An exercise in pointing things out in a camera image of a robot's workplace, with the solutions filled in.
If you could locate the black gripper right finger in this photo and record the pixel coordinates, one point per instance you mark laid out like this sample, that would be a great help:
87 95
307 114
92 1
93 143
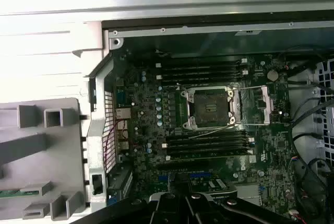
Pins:
208 208

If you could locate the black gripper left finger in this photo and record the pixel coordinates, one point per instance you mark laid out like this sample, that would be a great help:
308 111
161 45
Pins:
161 208

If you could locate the metal socket cover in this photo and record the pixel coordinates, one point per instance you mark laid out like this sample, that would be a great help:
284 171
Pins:
266 115

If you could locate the CPU socket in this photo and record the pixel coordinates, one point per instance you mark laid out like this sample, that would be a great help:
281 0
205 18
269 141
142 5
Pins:
208 109

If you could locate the silver finned heat sink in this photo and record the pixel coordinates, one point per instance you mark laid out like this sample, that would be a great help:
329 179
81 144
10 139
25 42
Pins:
219 184

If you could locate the black RAM slot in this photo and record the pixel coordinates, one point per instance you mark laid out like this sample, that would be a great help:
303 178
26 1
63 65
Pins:
201 80
208 137
201 68
208 142
201 63
208 148
201 74
208 154

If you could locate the green motherboard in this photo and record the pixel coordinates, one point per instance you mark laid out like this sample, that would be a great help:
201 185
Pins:
274 143

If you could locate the black open PC case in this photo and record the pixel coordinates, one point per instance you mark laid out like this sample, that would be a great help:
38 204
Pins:
95 135

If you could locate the grey parts rack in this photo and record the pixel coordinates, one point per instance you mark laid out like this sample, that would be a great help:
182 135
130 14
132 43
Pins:
70 156

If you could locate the round silver coin battery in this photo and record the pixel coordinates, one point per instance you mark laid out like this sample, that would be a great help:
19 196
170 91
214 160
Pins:
273 75

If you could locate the green RAM stick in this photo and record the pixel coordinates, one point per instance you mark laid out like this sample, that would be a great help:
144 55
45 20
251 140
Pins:
9 194

